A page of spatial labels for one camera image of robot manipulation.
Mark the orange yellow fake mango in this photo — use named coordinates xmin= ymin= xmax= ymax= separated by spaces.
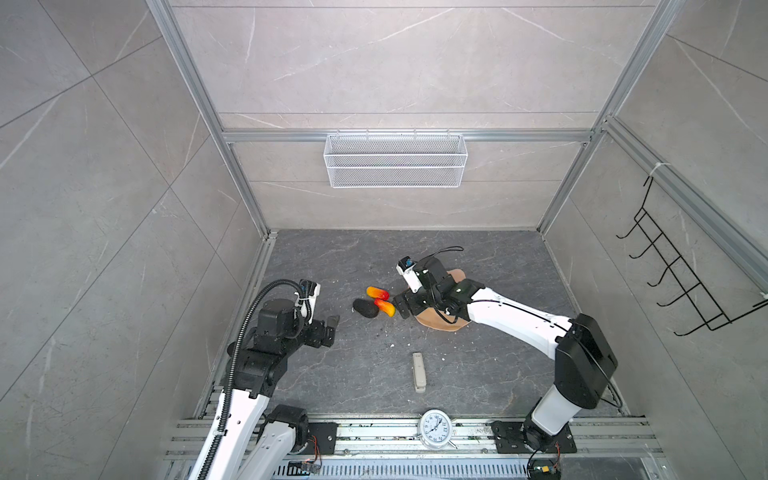
xmin=374 ymin=299 xmax=397 ymax=317

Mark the pink scalloped fruit bowl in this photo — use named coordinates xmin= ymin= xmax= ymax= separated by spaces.
xmin=413 ymin=268 xmax=475 ymax=333

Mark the red orange fake mango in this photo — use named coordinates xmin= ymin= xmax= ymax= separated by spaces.
xmin=366 ymin=286 xmax=390 ymax=301

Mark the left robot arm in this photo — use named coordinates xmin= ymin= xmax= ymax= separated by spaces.
xmin=187 ymin=279 xmax=339 ymax=479

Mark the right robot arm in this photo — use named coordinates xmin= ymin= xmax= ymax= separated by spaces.
xmin=394 ymin=255 xmax=620 ymax=451

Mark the beige rectangular bar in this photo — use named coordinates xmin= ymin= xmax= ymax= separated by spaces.
xmin=412 ymin=352 xmax=427 ymax=393

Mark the white round clock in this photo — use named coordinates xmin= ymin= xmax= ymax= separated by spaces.
xmin=417 ymin=409 xmax=453 ymax=450

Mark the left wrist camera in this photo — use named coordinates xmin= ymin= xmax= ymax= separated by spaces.
xmin=297 ymin=279 xmax=321 ymax=324

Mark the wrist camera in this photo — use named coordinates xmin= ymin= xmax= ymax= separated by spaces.
xmin=396 ymin=256 xmax=423 ymax=293
xmin=297 ymin=279 xmax=321 ymax=324

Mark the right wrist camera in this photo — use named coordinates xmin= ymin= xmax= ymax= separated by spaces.
xmin=396 ymin=256 xmax=423 ymax=293

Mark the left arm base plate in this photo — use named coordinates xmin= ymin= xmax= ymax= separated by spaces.
xmin=300 ymin=422 xmax=339 ymax=456

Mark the white wire mesh basket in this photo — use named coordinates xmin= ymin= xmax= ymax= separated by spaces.
xmin=323 ymin=133 xmax=468 ymax=189

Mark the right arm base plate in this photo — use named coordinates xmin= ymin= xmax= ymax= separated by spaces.
xmin=490 ymin=420 xmax=577 ymax=454

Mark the black wire hook rack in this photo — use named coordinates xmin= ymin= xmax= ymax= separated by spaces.
xmin=615 ymin=176 xmax=767 ymax=338

